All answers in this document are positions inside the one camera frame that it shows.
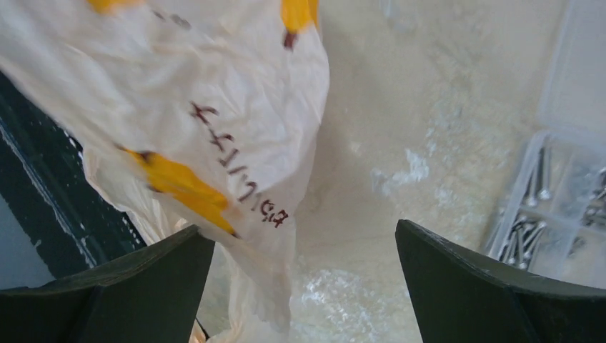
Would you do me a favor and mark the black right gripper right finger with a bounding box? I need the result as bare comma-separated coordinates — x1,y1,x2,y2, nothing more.
395,219,605,342

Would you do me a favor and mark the translucent orange plastic bag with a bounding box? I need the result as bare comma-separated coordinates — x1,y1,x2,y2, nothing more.
1,1,329,342

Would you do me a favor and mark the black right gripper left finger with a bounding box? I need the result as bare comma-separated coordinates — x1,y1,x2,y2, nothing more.
1,227,214,342

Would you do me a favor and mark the black metal base rail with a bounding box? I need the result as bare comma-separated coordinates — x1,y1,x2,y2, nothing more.
1,76,146,279

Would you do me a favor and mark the clear plastic screw box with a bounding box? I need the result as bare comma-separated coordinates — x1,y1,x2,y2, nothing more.
481,1,605,288

